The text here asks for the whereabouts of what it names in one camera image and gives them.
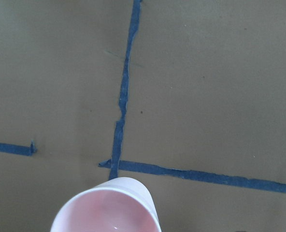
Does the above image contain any pink cup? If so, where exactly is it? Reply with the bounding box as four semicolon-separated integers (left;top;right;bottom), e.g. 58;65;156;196
51;177;161;232

